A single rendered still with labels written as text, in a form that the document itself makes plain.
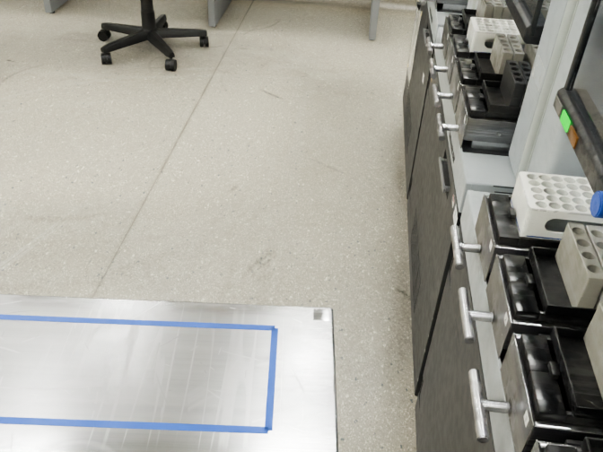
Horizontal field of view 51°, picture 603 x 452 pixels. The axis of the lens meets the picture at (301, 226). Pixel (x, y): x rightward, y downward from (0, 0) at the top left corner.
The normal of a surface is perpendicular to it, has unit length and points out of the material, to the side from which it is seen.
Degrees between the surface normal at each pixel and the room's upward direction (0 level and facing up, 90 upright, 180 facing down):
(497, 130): 90
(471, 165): 0
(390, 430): 0
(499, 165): 0
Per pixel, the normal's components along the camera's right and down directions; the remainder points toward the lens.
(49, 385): 0.04, -0.80
